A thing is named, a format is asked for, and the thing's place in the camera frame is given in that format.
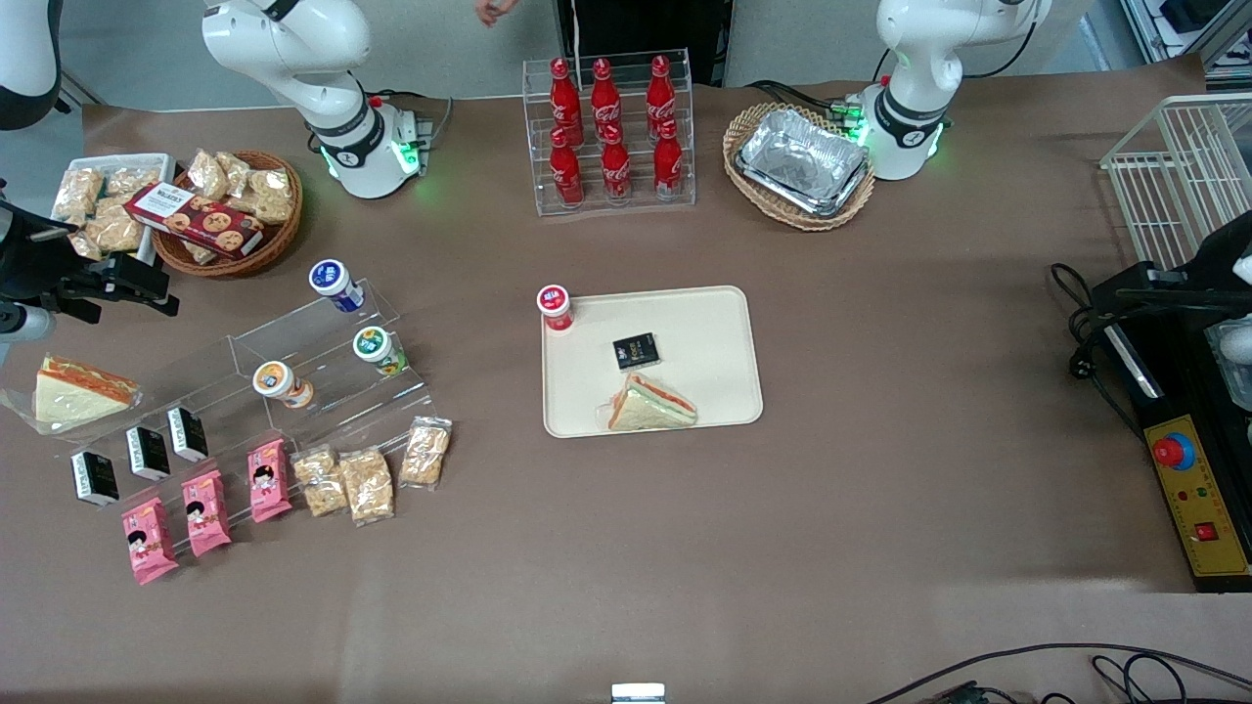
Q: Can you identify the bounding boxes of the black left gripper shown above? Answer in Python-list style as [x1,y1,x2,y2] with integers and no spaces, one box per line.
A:
[1115,210,1252,316]

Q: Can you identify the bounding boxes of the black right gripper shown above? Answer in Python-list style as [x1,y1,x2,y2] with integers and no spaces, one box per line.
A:
[0,200,183,324]

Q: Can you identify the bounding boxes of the orange cap gum bottle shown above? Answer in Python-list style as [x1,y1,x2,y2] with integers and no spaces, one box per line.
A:
[252,360,316,410]

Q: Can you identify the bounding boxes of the blue cap gum bottle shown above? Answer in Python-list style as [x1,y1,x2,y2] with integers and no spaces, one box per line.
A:
[308,259,366,314]

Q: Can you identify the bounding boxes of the red cap gum bottle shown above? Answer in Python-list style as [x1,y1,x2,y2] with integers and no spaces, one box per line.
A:
[536,285,575,333]

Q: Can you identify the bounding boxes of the beige plastic tray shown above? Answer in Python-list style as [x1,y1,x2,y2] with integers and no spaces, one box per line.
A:
[541,285,765,439]

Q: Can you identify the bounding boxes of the red cookie box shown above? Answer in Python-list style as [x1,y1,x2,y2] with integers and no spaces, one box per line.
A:
[124,182,265,260]

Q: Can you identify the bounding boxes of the clear plastic container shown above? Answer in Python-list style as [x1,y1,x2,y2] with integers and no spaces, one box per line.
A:
[1205,321,1252,394]

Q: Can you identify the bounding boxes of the white rectangular bin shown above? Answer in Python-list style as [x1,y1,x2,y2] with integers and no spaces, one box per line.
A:
[49,154,177,267]

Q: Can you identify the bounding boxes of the wrapped triangle sandwich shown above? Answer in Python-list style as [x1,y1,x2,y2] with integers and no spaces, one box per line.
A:
[597,372,699,433]
[0,354,145,436]

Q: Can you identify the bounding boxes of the dark brown wicker basket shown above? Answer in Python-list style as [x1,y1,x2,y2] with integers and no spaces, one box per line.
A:
[152,150,304,279]

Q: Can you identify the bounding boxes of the red emergency stop button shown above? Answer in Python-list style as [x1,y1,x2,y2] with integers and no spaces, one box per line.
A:
[1151,430,1197,473]

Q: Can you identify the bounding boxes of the small black white carton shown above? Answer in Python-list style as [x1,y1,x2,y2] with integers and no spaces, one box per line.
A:
[166,406,210,463]
[70,450,120,507]
[125,426,172,482]

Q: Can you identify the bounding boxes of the black machine with yellow panel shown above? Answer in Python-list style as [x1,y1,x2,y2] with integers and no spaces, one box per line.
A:
[1089,259,1252,594]

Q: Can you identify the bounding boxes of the clear acrylic stepped stand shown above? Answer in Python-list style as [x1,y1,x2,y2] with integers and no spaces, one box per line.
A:
[49,279,436,519]

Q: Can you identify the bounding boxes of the pink cartoon snack pack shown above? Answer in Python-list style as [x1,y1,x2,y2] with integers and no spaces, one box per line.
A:
[246,438,294,524]
[181,469,234,558]
[120,497,181,586]

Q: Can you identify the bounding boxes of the clear wrapped cereal bar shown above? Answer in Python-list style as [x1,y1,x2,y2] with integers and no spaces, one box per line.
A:
[291,446,350,519]
[398,417,454,490]
[337,447,396,527]

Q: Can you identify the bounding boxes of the stacked aluminium foil trays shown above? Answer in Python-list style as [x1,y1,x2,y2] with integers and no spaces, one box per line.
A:
[734,108,872,218]

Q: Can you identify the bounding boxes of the light wicker basket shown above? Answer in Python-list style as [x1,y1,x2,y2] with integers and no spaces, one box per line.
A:
[722,102,877,233]

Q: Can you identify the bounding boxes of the red cola bottle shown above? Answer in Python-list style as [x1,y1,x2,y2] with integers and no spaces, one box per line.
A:
[550,127,585,206]
[590,57,624,143]
[549,57,585,148]
[646,54,678,138]
[600,132,633,204]
[653,119,685,195]

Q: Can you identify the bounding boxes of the black box with gold print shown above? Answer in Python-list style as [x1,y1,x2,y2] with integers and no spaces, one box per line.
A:
[612,332,660,373]

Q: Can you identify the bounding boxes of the clear acrylic bottle rack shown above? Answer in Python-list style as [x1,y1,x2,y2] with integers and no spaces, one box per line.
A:
[521,49,697,217]

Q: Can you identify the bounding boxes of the dark clothed person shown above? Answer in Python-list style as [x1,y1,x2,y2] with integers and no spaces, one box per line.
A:
[553,0,735,87]

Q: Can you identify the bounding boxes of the silver metal handle bar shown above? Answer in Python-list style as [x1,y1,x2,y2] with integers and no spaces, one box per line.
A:
[1103,326,1165,400]

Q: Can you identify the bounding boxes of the black power cable with plug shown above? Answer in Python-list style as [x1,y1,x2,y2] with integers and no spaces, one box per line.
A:
[1050,262,1143,443]

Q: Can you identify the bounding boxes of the white wire basket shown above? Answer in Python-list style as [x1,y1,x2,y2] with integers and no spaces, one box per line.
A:
[1100,93,1252,272]

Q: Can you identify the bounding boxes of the aluminium frame shelving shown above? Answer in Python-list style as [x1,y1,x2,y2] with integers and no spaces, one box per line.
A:
[1123,0,1252,91]

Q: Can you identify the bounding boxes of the grey cable at arm base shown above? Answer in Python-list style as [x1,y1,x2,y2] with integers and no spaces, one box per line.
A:
[367,90,456,179]

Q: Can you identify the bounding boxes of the long black cable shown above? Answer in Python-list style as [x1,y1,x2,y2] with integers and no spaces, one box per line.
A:
[866,642,1252,704]

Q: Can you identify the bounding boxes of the looped black cable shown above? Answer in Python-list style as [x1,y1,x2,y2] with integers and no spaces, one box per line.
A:
[1037,653,1192,704]

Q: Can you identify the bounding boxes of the black cables at arm base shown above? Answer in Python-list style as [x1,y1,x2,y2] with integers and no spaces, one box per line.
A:
[746,78,867,123]

